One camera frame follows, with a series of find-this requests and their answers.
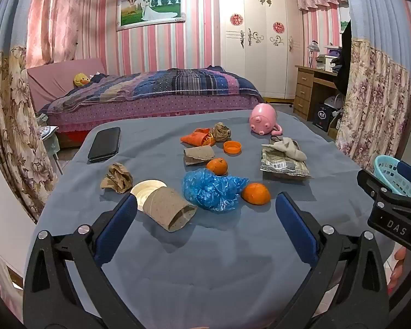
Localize desk lamp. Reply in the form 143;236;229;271
307;39;320;68

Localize pink pig mug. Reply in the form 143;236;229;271
249;103;283;137

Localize black box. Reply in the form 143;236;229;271
312;101;336;132

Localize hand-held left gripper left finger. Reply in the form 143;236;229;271
23;194;141;329

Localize grey-blue tablecloth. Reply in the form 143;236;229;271
31;110;398;329

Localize flattened cardboard tube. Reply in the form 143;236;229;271
183;145;216;166

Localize white wardrobe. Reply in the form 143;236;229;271
217;0;304;101

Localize black hanging garment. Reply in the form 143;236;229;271
334;21;352;95

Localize black phone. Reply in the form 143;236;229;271
87;127;122;163

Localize orange wrapper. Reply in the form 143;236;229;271
180;128;216;147

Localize blue and floral curtain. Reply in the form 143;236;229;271
336;0;411;172
0;0;60;222

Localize cyan plastic mesh basket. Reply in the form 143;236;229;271
373;154;411;200

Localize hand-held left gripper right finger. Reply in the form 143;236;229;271
275;192;389;329

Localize long pink curtain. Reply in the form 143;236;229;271
25;0;100;66

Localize white round lid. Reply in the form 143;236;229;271
130;179;167;211

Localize bed with purple skirt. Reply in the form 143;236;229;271
27;58;265;149

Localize white printer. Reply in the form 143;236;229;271
315;55;336;72

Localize wooden desk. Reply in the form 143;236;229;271
294;65;346;121

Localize framed wedding photo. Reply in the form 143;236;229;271
116;0;186;31

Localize crumpled brown paper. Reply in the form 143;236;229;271
210;122;232;142
100;163;134;193

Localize patchwork quilt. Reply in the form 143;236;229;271
48;67;262;114

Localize blue plastic bag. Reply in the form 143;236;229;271
182;169;250;212

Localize printed snack packet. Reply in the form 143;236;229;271
260;140;313;179

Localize person's right hand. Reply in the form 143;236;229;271
387;247;408;293

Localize tangerine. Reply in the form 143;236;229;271
241;182;272;205
206;158;228;176

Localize white teal plastic item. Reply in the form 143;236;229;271
38;125;60;175

